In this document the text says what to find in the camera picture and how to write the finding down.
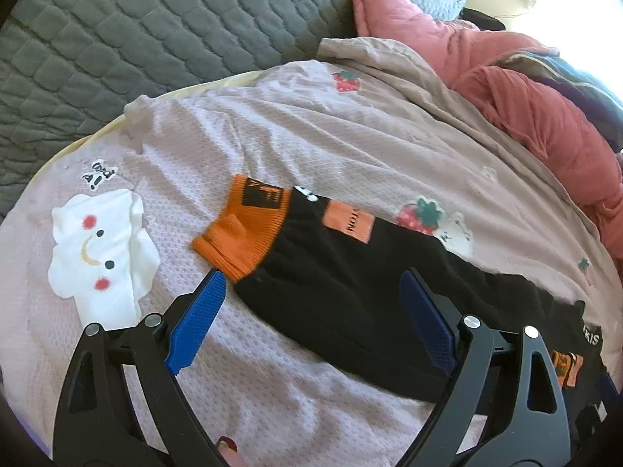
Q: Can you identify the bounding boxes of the striped multicolour cloth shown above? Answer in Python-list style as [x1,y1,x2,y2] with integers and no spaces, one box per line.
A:
[496,49,623,151]

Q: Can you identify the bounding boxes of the black pants with orange cuffs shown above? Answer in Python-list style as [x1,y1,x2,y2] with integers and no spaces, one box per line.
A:
[191,174,614,448]

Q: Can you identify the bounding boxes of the grey quilted bed cover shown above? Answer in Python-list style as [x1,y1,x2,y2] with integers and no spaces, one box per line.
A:
[0,0,468,219]

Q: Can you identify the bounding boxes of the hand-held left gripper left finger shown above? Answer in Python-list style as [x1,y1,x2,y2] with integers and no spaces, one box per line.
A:
[51,269,229,467]

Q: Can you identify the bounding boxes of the salmon pink duvet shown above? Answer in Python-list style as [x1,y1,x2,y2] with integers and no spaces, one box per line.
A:
[351,0,623,273]

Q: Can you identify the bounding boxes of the person's left hand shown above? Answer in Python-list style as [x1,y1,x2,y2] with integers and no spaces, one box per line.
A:
[215,436,244,467]

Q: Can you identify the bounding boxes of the pink strawberry printed blanket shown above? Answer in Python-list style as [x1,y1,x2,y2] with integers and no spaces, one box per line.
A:
[0,36,623,467]

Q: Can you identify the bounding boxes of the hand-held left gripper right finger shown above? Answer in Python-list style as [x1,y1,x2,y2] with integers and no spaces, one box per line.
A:
[398,267,573,467]

